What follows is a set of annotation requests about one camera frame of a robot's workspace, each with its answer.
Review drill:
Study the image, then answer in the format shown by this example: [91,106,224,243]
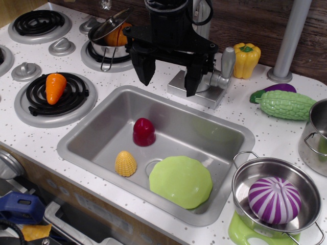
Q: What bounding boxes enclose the orange toy carrot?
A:
[45,73,67,105]

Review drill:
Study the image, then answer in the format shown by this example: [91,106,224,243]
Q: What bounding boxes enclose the light green plastic board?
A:
[228,212,296,245]

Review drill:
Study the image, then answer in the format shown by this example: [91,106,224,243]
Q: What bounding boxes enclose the yellow toy bell pepper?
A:
[233,43,261,79]

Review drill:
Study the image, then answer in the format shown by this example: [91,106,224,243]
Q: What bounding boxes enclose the blue clamp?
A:
[1,192,45,225]

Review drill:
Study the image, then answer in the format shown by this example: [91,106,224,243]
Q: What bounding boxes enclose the purple toy eggplant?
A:
[249,83,297,104]

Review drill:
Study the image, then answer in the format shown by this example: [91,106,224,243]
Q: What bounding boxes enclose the yellow tape piece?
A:
[21,224,52,241]

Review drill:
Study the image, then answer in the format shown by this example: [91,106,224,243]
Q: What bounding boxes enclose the tall steel pot right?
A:
[298,99,326,176]

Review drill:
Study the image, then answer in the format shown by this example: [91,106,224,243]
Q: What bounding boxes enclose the silver oven knob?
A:
[1,150,25,180]

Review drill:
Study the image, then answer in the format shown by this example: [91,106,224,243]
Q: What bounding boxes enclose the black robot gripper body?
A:
[123,9,218,65]

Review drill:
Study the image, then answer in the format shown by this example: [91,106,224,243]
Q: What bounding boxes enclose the purple white toy onion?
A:
[248,177,302,225]

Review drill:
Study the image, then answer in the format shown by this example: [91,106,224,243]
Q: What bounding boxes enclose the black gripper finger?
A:
[185,62,207,97]
[130,45,156,86]

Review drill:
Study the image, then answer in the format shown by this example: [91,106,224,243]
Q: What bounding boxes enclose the silver stove knob back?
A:
[79,17,101,35]

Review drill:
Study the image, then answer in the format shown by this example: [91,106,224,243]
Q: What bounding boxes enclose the yellow toy corn piece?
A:
[114,151,137,177]

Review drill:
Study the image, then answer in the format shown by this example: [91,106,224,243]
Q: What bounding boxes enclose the red toy vegetable piece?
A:
[133,118,156,146]

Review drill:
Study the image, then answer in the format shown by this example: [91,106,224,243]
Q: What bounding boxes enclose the silver stove knob front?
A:
[11,62,41,82]

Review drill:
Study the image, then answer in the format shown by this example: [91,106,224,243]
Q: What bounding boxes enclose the far left burner edge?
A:
[1,45,14,77]

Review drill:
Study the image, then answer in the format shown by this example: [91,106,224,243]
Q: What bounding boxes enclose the steel pan with handles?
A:
[231,157,325,244]

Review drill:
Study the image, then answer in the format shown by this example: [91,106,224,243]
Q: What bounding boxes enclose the grey vertical pole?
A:
[267,0,312,84]

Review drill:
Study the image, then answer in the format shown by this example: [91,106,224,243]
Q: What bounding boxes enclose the light green plastic plate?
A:
[149,156,213,209]

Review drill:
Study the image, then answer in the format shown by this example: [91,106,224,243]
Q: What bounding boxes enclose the orange toy pumpkin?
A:
[104,22,132,46]

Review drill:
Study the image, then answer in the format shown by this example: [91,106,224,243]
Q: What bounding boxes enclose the small steel pot with handle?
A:
[88,39,131,65]

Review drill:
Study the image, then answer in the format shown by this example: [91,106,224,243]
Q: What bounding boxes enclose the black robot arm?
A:
[123,1,218,96]

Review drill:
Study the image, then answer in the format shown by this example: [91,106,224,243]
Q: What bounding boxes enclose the back left coil burner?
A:
[8,10,72,44]

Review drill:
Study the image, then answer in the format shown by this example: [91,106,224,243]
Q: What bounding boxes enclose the silver stove knob middle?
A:
[48,37,76,57]

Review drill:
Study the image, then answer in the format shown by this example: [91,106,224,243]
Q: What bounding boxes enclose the front black coil burner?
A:
[14,72,97,128]

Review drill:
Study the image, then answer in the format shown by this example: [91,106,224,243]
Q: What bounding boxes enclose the steel pot lid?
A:
[88,8,133,41]

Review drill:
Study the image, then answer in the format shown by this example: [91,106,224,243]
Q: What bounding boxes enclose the green toy bitter gourd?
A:
[254,90,316,120]

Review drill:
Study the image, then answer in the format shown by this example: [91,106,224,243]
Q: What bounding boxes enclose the silver toy faucet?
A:
[167,1,236,109]

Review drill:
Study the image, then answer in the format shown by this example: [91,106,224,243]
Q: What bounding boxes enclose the back right coil burner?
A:
[80,41,133,73]

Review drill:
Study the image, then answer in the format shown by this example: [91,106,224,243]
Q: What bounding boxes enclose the silver stove knob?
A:
[48,37,76,57]
[79,17,101,35]
[11,62,41,82]

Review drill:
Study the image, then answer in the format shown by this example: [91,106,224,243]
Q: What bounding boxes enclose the stainless steel sink basin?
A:
[57,86,255,226]

